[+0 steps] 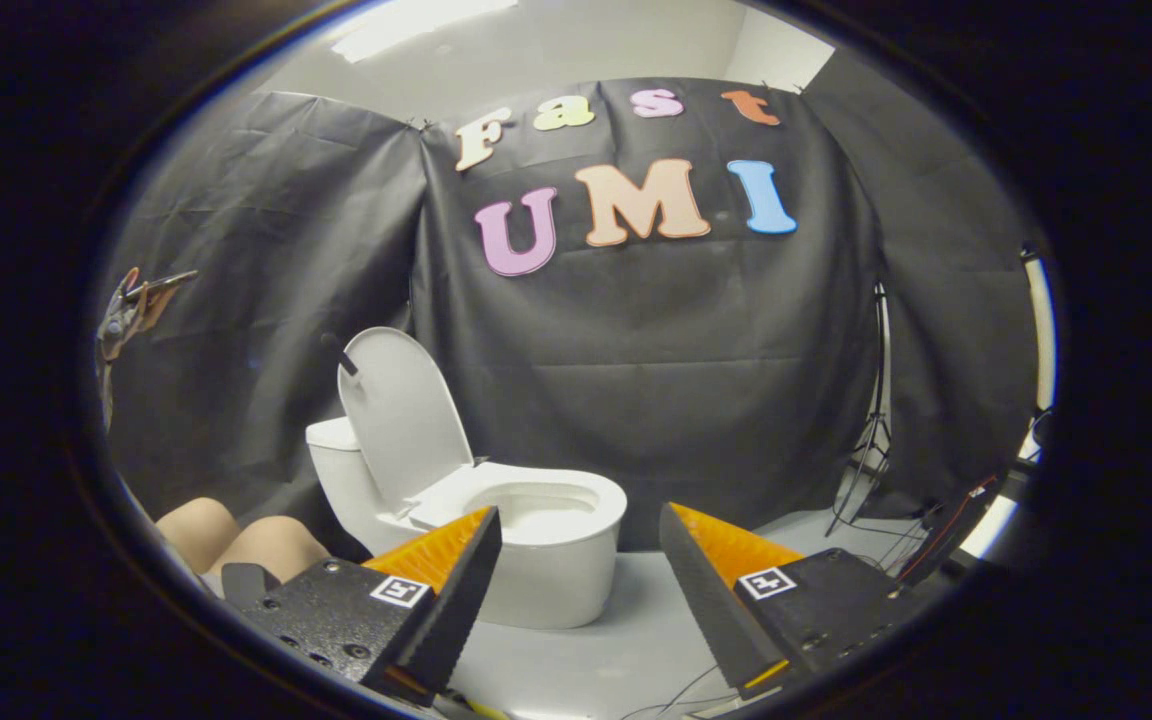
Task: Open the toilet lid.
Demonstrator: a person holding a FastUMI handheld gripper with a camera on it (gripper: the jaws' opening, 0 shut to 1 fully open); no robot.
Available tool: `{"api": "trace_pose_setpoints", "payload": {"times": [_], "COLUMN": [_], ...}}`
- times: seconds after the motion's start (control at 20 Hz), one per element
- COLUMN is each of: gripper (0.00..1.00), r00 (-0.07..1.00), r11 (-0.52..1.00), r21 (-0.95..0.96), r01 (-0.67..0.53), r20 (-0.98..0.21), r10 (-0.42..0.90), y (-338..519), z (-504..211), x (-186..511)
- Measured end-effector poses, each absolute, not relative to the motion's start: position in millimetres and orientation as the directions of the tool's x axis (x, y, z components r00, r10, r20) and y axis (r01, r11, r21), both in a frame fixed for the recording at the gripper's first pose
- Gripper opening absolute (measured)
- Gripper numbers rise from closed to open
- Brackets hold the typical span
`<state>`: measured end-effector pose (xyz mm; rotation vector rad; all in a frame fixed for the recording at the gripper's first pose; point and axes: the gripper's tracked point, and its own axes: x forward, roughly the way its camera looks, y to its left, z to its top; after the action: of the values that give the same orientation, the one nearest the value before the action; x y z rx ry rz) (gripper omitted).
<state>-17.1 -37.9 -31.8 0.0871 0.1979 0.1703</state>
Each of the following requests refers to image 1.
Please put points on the dark phone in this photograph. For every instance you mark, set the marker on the dark phone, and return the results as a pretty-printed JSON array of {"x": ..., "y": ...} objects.
[{"x": 166, "y": 284}]

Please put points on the black tripod stand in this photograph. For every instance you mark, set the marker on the black tripod stand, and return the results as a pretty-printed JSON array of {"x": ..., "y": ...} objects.
[{"x": 876, "y": 420}]

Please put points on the white toilet lid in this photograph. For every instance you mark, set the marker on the white toilet lid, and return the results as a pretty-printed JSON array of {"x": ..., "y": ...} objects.
[{"x": 401, "y": 420}]

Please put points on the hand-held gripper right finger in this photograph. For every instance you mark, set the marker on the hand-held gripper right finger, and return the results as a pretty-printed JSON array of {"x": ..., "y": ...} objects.
[{"x": 706, "y": 600}]

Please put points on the black backdrop cloth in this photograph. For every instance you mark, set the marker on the black backdrop cloth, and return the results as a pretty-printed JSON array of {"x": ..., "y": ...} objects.
[{"x": 636, "y": 380}]

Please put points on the white cylinder with black cap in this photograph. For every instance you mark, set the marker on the white cylinder with black cap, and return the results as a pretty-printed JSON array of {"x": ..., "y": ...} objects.
[{"x": 1041, "y": 330}]

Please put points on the white toilet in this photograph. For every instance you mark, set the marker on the white toilet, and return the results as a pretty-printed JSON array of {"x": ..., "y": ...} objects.
[{"x": 556, "y": 580}]

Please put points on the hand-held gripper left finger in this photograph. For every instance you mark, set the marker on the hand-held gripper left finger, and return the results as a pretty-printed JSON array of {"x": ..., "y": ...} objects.
[{"x": 461, "y": 610}]

